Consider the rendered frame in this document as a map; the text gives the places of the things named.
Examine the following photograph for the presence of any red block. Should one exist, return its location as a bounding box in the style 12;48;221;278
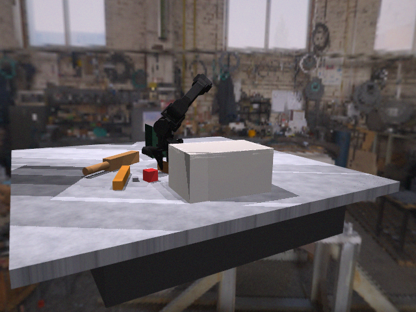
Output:
143;168;158;183

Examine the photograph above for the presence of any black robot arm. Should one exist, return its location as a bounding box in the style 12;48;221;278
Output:
153;74;212;149

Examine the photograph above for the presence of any orange bar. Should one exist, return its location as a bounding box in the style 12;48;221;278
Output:
112;166;130;190

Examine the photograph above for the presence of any orange block with cylindrical handle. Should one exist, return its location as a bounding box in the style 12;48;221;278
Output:
82;150;140;176

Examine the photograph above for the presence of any brown cylinder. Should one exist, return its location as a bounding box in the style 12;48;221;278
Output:
157;161;168;174

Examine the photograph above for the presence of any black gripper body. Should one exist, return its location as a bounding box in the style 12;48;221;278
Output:
142;132;172;155

